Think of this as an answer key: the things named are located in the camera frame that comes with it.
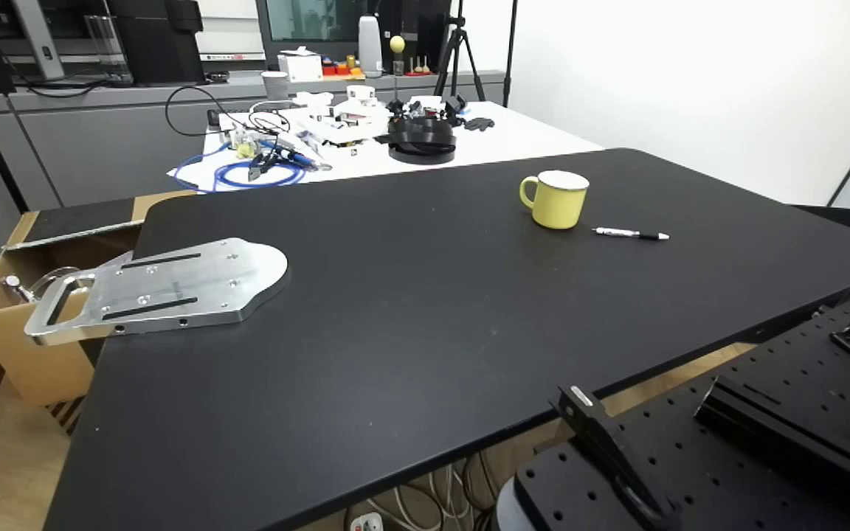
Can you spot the yellow enamel mug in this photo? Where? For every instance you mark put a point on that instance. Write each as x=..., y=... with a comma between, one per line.
x=558, y=203

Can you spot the white and black pen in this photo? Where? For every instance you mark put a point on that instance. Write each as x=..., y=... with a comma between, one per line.
x=628, y=234

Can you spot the black glove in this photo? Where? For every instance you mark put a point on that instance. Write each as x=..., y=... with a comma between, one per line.
x=479, y=123

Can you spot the white table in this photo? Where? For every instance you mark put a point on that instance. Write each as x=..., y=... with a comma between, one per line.
x=521, y=136

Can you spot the heap of white parts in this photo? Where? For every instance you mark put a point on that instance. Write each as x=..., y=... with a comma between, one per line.
x=336, y=118

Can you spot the heap of colourful toys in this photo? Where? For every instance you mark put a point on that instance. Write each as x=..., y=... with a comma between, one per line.
x=344, y=68

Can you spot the yellow ball on stand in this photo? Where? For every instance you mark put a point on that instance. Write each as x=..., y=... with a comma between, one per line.
x=397, y=51

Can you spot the white cylinder speaker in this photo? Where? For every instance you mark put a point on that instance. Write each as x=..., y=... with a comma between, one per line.
x=370, y=46

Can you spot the grey paper cup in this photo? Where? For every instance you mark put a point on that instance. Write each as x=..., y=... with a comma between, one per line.
x=275, y=84

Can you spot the white tissue box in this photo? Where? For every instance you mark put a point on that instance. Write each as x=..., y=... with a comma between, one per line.
x=299, y=66

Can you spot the silver metal mounting plate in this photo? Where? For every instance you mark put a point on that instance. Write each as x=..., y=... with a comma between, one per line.
x=174, y=287

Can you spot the white power strip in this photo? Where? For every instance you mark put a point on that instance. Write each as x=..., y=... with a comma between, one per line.
x=367, y=523

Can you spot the window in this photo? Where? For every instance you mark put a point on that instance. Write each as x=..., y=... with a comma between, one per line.
x=314, y=22

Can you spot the black coffee machine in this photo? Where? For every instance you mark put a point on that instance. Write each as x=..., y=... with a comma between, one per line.
x=156, y=40

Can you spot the cardboard box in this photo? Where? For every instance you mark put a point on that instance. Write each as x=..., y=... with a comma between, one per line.
x=34, y=324

